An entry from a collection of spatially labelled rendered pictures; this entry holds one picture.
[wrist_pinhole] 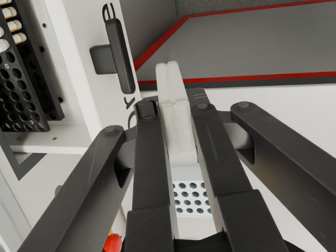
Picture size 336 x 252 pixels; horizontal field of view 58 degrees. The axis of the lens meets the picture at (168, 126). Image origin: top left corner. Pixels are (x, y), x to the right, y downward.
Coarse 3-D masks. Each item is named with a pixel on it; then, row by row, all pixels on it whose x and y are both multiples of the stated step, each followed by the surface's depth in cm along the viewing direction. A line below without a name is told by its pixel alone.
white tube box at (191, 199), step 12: (180, 168) 53; (192, 168) 52; (180, 180) 50; (192, 180) 49; (180, 192) 52; (192, 192) 52; (204, 192) 51; (180, 204) 53; (192, 204) 52; (204, 204) 52; (180, 216) 54; (192, 216) 54; (204, 216) 53
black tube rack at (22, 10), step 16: (16, 0) 33; (16, 16) 34; (16, 32) 35; (32, 32) 36; (32, 48) 36; (0, 64) 35; (16, 64) 34; (32, 64) 38; (0, 80) 36; (32, 80) 38; (48, 80) 38; (0, 96) 37; (16, 96) 40; (48, 96) 40; (0, 112) 39; (16, 112) 38; (48, 112) 40; (16, 128) 40; (32, 128) 38
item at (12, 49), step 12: (0, 12) 31; (0, 24) 32; (12, 48) 33; (12, 60) 34; (12, 72) 35; (24, 72) 34; (24, 96) 36; (36, 96) 36; (36, 108) 36; (36, 120) 38
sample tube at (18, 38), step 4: (20, 32) 35; (12, 36) 34; (16, 36) 34; (20, 36) 35; (24, 36) 35; (0, 40) 32; (4, 40) 32; (16, 40) 34; (20, 40) 35; (24, 40) 35; (0, 44) 32; (4, 44) 32; (8, 44) 33; (0, 48) 32; (4, 48) 32
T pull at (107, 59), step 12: (108, 24) 27; (120, 24) 28; (108, 36) 28; (120, 36) 28; (96, 48) 29; (108, 48) 29; (120, 48) 28; (96, 60) 30; (108, 60) 29; (120, 60) 29; (96, 72) 30; (108, 72) 30; (120, 72) 29; (120, 84) 30; (132, 84) 30
